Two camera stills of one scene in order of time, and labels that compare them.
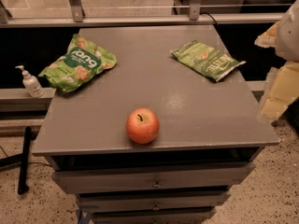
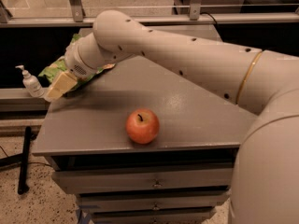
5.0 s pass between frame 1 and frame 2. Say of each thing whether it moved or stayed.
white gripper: moved
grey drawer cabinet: stayed
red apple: stayed
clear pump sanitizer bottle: stayed
